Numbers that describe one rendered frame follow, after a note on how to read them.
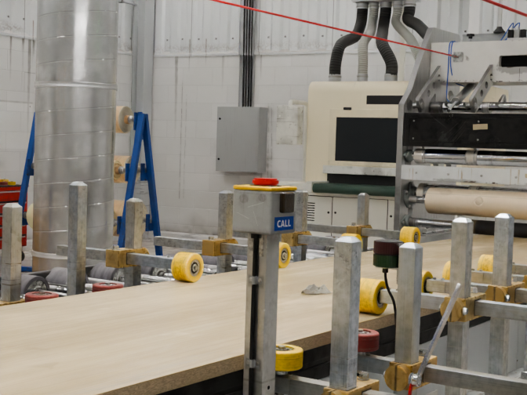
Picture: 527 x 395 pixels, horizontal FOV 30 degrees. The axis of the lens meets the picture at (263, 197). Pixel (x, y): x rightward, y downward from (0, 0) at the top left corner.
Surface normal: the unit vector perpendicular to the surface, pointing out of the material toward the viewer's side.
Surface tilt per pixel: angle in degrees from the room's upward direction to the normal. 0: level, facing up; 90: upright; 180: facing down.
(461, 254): 90
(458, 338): 90
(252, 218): 90
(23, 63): 90
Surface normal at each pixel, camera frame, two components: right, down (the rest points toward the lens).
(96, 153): 0.67, 0.06
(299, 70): -0.48, 0.03
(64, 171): -0.05, 0.05
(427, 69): 0.83, 0.06
